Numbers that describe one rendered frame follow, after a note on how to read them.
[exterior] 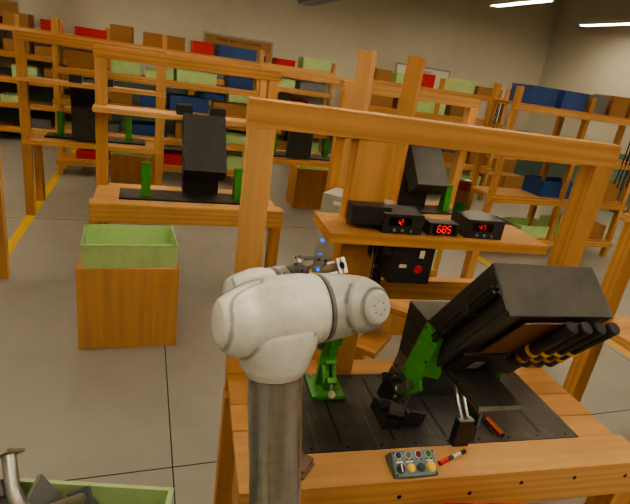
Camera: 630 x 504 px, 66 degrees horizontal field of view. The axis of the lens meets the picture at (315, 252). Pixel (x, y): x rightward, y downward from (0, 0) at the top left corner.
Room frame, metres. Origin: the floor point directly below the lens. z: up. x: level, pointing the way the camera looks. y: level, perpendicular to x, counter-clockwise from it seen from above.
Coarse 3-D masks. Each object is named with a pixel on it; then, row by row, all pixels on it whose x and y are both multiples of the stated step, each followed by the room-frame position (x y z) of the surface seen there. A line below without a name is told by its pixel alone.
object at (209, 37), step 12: (0, 0) 9.62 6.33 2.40; (12, 0) 9.69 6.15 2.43; (0, 12) 9.62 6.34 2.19; (0, 36) 9.60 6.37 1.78; (12, 36) 9.67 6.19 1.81; (204, 36) 10.92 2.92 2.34; (216, 36) 11.01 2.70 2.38; (228, 36) 11.10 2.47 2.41; (0, 48) 9.60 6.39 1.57; (252, 48) 11.28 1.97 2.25; (264, 48) 11.37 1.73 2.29; (432, 72) 12.87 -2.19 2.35; (444, 72) 12.98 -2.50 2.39
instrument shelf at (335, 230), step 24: (336, 216) 1.82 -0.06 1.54; (336, 240) 1.62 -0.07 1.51; (360, 240) 1.64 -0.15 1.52; (384, 240) 1.67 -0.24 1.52; (408, 240) 1.69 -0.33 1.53; (432, 240) 1.72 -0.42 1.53; (456, 240) 1.75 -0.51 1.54; (480, 240) 1.79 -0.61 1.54; (504, 240) 1.84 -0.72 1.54; (528, 240) 1.89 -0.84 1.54
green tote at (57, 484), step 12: (24, 480) 0.95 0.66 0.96; (48, 480) 0.96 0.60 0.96; (60, 480) 0.97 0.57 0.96; (24, 492) 0.95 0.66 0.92; (60, 492) 0.96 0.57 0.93; (96, 492) 0.97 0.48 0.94; (108, 492) 0.97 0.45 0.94; (120, 492) 0.97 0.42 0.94; (132, 492) 0.98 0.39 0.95; (144, 492) 0.98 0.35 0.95; (156, 492) 0.98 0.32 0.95; (168, 492) 0.98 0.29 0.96
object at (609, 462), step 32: (416, 448) 1.36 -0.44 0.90; (448, 448) 1.38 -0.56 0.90; (480, 448) 1.41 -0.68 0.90; (512, 448) 1.43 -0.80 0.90; (544, 448) 1.46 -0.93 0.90; (576, 448) 1.48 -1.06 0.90; (608, 448) 1.51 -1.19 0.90; (320, 480) 1.16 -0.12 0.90; (352, 480) 1.17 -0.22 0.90; (384, 480) 1.19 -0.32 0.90; (416, 480) 1.22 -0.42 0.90; (448, 480) 1.25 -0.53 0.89; (480, 480) 1.28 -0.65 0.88; (512, 480) 1.32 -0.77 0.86; (544, 480) 1.35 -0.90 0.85; (576, 480) 1.39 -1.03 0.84; (608, 480) 1.43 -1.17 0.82
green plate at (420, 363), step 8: (424, 328) 1.57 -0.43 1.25; (432, 328) 1.53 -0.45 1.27; (424, 336) 1.55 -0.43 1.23; (416, 344) 1.56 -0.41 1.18; (424, 344) 1.52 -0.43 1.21; (432, 344) 1.49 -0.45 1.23; (440, 344) 1.47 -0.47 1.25; (416, 352) 1.54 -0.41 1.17; (424, 352) 1.50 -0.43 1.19; (432, 352) 1.47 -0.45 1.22; (408, 360) 1.55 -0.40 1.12; (416, 360) 1.52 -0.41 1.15; (424, 360) 1.48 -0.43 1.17; (432, 360) 1.46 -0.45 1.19; (408, 368) 1.53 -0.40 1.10; (416, 368) 1.50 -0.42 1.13; (424, 368) 1.46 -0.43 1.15; (432, 368) 1.48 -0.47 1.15; (440, 368) 1.49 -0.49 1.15; (408, 376) 1.51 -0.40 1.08; (416, 376) 1.47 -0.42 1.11; (424, 376) 1.47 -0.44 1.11; (432, 376) 1.48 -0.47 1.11
